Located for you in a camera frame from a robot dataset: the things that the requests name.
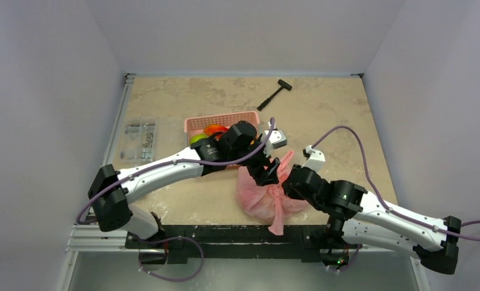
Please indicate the green fake pear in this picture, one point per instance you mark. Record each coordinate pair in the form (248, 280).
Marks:
(197, 138)

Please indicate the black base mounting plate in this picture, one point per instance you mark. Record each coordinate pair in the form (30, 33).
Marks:
(307, 243)

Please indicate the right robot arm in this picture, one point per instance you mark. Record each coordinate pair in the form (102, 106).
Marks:
(357, 217)

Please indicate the clear plastic screw organizer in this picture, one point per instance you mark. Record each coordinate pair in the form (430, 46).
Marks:
(138, 141)

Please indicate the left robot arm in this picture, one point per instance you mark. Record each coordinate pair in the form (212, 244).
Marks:
(113, 192)

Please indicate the pink perforated plastic basket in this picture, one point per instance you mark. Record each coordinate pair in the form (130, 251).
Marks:
(220, 122)

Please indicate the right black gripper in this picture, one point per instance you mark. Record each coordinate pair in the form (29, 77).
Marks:
(292, 186)

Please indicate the black hammer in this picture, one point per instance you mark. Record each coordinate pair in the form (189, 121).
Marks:
(283, 85)

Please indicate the pink plastic bag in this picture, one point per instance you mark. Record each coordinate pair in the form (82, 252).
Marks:
(268, 203)

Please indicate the aluminium frame rail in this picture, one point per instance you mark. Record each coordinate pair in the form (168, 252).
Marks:
(88, 237)

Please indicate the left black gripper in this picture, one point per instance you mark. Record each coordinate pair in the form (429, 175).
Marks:
(263, 176)

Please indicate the red orange fake mango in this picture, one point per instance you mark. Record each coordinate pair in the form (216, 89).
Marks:
(215, 129)

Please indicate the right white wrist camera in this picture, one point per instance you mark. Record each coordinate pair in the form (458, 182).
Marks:
(314, 159)

